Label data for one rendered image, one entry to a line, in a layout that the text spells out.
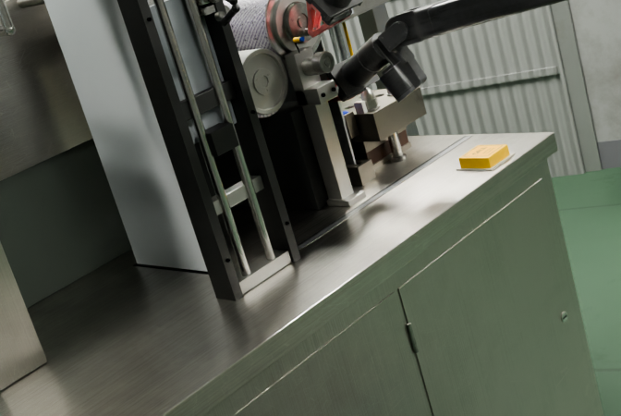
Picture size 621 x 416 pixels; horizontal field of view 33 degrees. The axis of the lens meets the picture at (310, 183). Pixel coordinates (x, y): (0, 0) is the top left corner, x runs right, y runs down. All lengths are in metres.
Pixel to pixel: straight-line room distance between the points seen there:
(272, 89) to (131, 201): 0.33
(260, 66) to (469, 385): 0.70
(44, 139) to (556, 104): 2.81
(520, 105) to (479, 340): 2.58
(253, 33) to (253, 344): 0.68
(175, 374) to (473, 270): 0.66
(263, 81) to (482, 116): 2.69
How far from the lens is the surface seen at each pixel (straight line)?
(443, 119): 4.58
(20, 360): 1.70
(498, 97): 4.48
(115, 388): 1.54
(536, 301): 2.12
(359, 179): 2.06
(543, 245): 2.13
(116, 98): 1.84
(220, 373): 1.47
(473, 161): 1.98
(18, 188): 1.98
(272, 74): 1.92
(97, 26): 1.82
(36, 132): 2.00
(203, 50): 1.66
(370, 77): 1.96
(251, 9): 1.98
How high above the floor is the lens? 1.52
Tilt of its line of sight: 17 degrees down
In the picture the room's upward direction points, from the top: 16 degrees counter-clockwise
